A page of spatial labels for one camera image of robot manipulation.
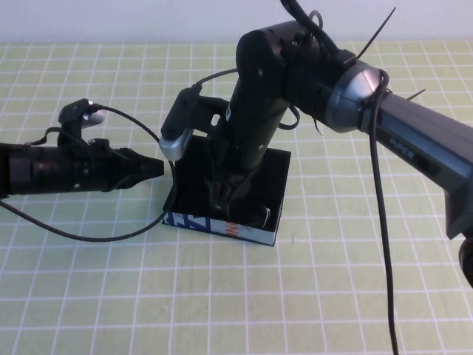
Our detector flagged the black glasses case printed side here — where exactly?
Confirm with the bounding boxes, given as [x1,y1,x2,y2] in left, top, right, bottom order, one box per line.
[161,135,293,248]

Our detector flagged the long black zip tie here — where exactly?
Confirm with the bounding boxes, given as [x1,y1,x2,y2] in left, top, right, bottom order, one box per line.
[355,9,397,61]

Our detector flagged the thin black gripper wire loop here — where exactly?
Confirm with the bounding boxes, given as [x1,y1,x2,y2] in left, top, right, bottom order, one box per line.
[279,105,301,131]

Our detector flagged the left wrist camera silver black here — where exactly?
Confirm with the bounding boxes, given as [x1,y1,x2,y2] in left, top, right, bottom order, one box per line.
[58,98,107,129]

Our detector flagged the green white-grid tablecloth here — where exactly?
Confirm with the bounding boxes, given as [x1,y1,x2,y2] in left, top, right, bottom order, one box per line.
[0,42,473,355]

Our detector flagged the black frame glasses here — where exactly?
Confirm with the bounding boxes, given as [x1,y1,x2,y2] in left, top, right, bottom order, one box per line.
[223,201,273,229]

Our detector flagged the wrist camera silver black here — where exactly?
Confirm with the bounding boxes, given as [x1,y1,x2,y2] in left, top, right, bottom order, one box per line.
[159,85,203,162]
[58,98,107,129]

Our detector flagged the black camera cable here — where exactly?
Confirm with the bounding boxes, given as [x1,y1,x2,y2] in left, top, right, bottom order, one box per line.
[191,0,400,355]
[0,105,179,242]

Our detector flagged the black left camera cable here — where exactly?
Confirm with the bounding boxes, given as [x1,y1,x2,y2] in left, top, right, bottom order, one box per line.
[0,105,179,242]

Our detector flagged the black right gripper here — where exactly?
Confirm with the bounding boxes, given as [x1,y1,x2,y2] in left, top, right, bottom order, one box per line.
[208,99,287,219]

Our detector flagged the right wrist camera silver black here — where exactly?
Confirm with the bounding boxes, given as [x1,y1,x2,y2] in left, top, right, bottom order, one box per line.
[159,85,203,162]

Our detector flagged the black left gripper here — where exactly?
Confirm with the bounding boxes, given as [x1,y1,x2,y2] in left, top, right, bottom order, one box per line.
[36,140,165,195]

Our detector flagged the black right camera cable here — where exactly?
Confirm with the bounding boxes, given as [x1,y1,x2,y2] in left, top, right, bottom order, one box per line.
[191,0,400,355]

